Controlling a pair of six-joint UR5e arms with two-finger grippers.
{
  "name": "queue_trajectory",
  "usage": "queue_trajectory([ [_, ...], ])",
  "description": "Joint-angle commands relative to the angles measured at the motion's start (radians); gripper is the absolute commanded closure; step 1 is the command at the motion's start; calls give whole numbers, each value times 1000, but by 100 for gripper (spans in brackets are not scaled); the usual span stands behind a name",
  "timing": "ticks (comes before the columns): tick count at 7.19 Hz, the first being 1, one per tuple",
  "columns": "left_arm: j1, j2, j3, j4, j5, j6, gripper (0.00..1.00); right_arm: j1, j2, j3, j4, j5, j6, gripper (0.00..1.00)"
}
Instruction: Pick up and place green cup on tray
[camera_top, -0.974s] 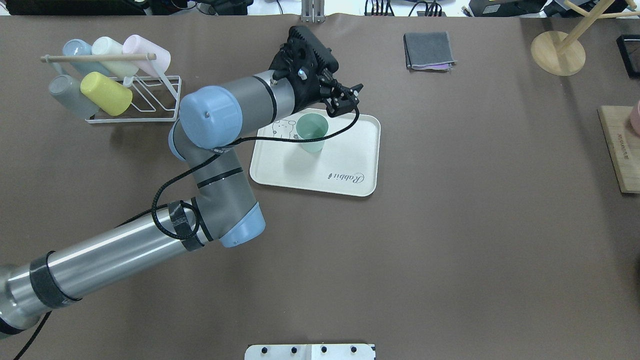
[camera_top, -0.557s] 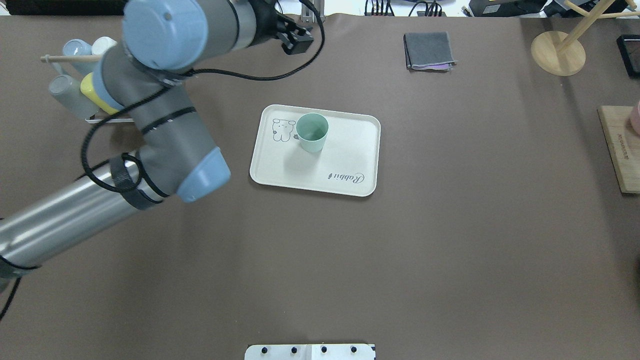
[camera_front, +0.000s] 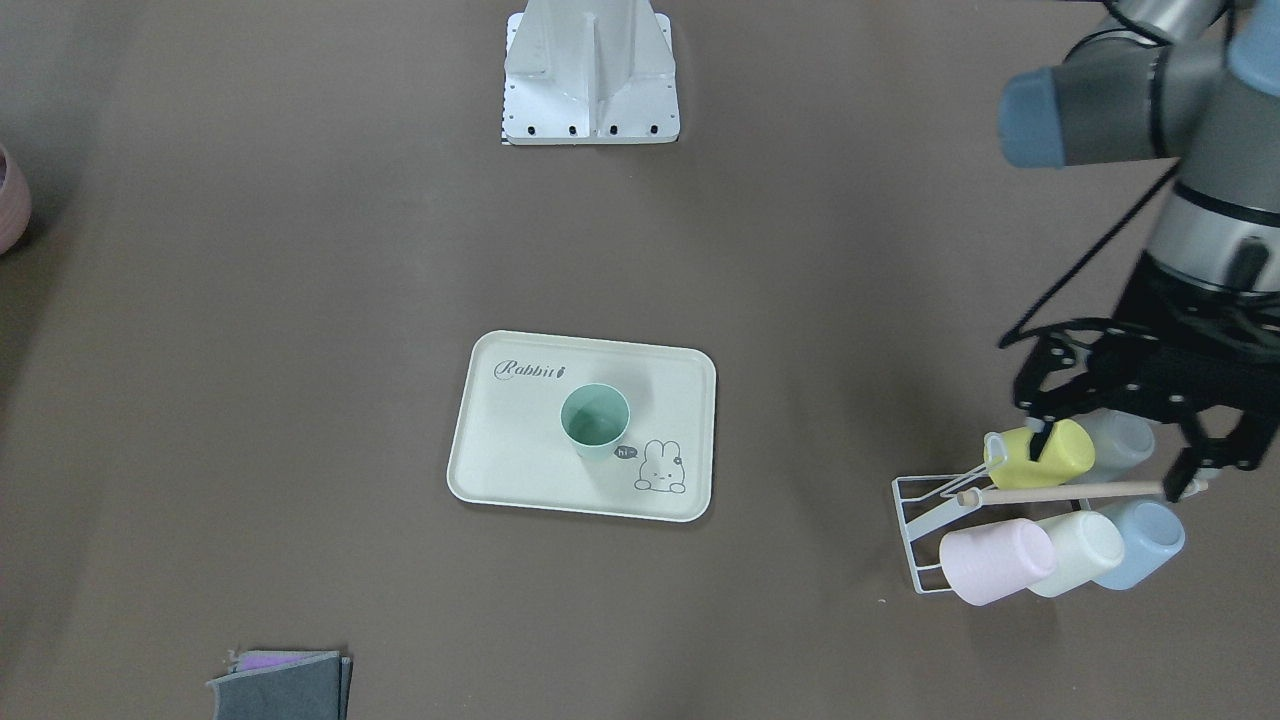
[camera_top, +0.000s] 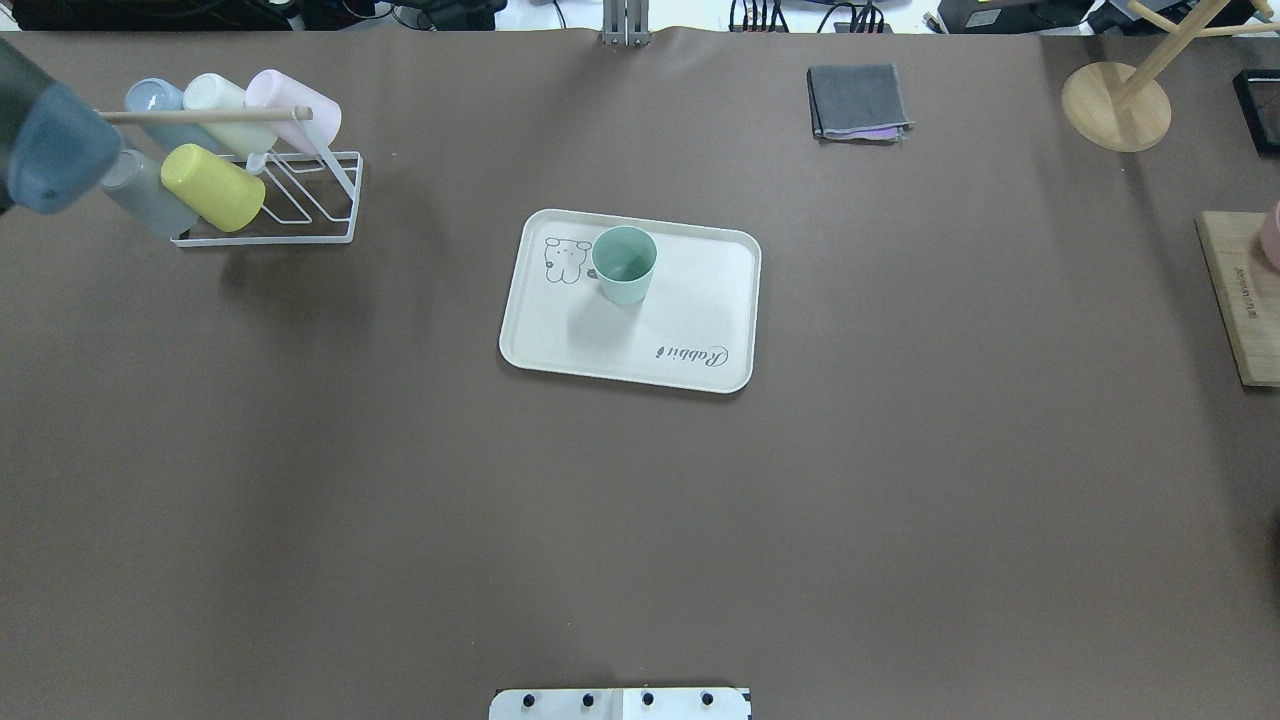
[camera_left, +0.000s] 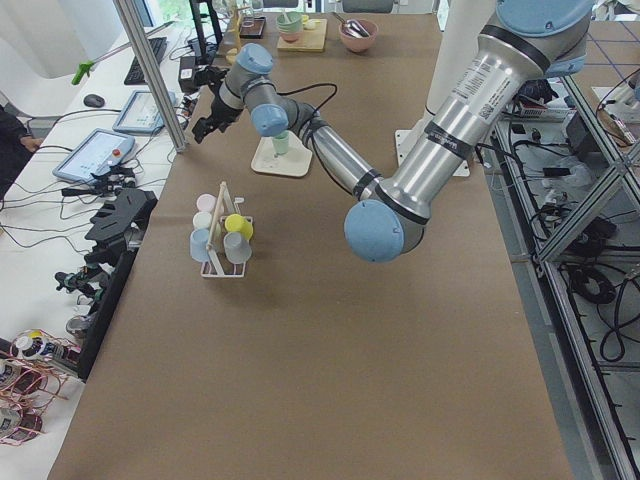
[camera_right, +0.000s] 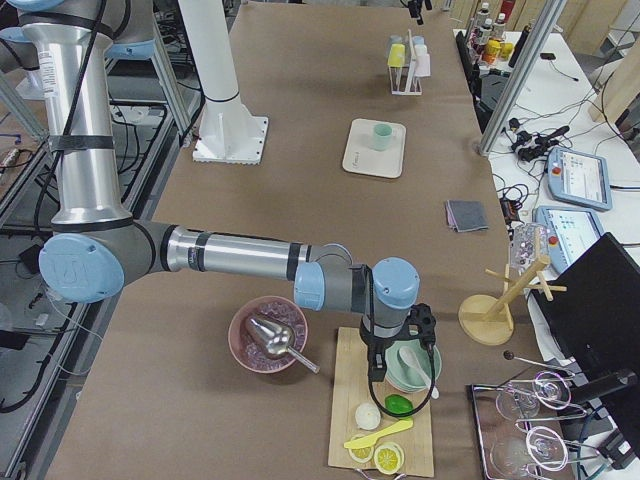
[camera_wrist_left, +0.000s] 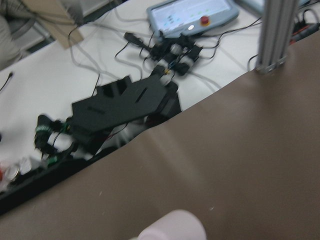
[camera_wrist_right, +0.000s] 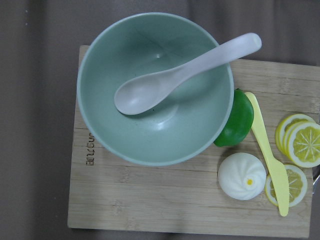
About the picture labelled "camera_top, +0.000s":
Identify cream rabbit tray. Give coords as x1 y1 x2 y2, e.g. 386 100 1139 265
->
498 209 762 395

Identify green cup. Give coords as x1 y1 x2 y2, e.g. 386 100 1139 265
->
591 225 658 306

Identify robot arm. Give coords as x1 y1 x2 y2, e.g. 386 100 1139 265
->
1 40 122 215

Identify yellow cup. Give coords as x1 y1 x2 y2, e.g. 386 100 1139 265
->
160 143 266 233

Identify pink cup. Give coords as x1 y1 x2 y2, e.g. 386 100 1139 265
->
244 69 342 155

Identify cream cup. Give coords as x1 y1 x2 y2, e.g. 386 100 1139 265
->
182 72 279 159

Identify grey cup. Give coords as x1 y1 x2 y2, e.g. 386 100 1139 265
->
99 149 200 240

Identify blue cup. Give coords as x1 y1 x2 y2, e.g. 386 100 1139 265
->
124 77 223 155

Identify folded grey cloth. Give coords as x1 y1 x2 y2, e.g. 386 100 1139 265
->
806 63 913 143

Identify wooden mug tree stand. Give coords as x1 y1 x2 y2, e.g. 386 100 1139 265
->
1060 1 1279 152

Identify wooden cutting board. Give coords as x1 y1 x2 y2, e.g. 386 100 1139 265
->
1196 211 1279 388

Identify pink bowl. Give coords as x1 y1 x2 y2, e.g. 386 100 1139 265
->
1260 202 1280 272

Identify black framed box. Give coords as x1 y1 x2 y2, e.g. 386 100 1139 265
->
1231 69 1279 156

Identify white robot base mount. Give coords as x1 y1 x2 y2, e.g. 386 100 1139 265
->
488 685 753 719

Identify white wire cup rack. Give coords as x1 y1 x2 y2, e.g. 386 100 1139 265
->
95 106 364 249

